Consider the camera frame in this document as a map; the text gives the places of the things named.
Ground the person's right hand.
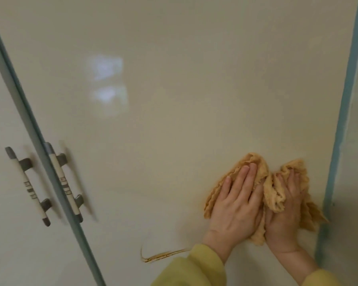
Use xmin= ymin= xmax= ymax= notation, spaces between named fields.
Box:
xmin=264 ymin=170 xmax=308 ymax=256

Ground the person's right forearm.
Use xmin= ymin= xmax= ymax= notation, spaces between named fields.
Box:
xmin=270 ymin=245 xmax=344 ymax=286

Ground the blue door frame strip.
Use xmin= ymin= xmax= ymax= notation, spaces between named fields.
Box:
xmin=314 ymin=0 xmax=358 ymax=267

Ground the tan cleaning cloth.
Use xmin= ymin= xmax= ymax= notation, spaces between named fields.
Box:
xmin=203 ymin=152 xmax=329 ymax=246

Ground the cream and grey door handle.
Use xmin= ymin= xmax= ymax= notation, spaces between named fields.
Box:
xmin=5 ymin=146 xmax=53 ymax=227
xmin=44 ymin=142 xmax=85 ymax=223

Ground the person's left forearm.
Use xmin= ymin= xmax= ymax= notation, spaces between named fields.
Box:
xmin=151 ymin=239 xmax=227 ymax=286

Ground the person's left hand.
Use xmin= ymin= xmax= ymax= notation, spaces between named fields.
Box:
xmin=202 ymin=163 xmax=265 ymax=263

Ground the narrow cream cabinet door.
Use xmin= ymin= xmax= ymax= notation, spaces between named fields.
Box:
xmin=0 ymin=47 xmax=99 ymax=286

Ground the wide cream cabinet door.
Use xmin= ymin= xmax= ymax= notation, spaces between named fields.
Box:
xmin=0 ymin=0 xmax=358 ymax=286

